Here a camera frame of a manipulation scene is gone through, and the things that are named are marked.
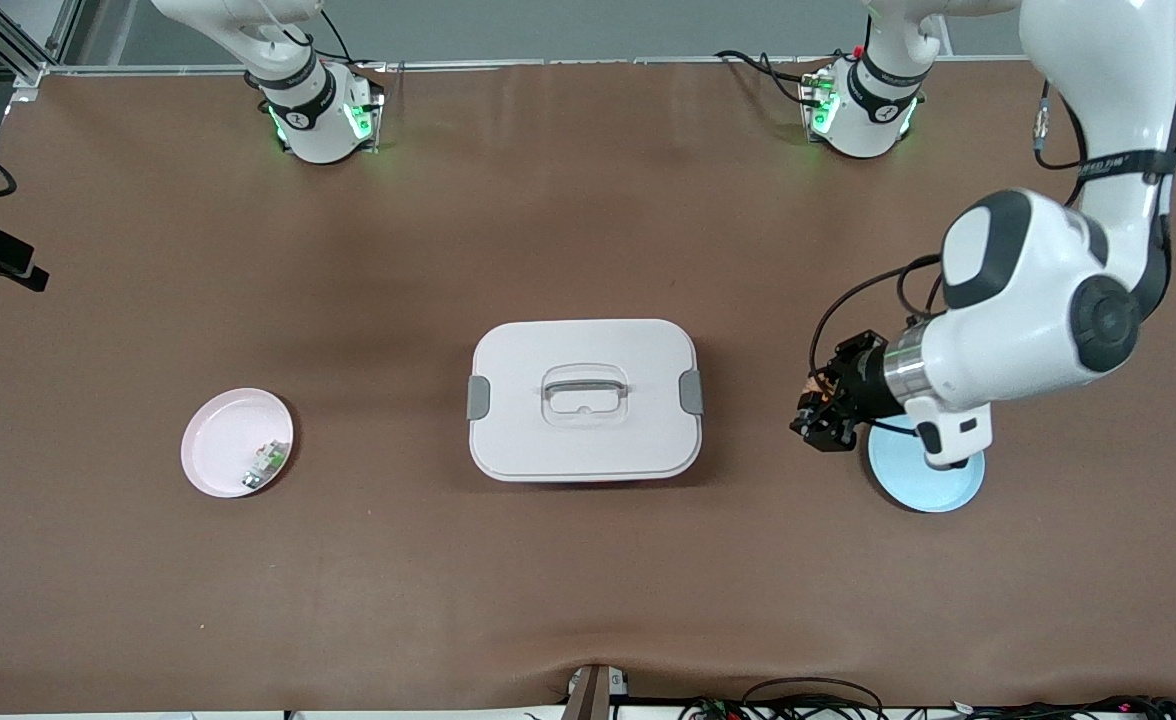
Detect light blue plate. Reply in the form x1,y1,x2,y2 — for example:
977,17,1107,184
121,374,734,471
867,414,987,514

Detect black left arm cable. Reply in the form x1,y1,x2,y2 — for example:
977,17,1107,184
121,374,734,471
809,253,949,383

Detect black cable bundle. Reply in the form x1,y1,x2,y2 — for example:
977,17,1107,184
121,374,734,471
678,677,1176,720

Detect black right base cable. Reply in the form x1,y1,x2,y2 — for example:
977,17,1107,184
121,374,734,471
293,8,389,73

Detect aluminium frame post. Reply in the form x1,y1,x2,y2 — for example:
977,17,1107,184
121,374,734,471
0,0,86,103

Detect grey box lid handle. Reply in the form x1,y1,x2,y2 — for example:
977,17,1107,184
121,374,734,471
542,366,630,403

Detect black base cable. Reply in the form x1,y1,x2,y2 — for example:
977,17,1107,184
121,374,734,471
293,8,389,73
715,49,831,107

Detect black left base cable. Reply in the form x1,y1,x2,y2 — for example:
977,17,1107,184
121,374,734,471
715,49,831,107

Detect brown table mat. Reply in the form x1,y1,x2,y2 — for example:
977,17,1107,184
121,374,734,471
0,58,1176,715

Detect aluminium frame rail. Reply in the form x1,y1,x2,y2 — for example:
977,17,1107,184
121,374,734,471
43,53,1034,77

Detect pink plate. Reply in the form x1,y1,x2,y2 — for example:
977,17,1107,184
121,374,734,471
180,387,296,500

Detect metal table edge bracket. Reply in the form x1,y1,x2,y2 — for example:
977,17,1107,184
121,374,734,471
561,663,631,720

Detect white lidded storage box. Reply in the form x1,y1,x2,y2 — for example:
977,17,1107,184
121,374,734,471
466,318,706,485

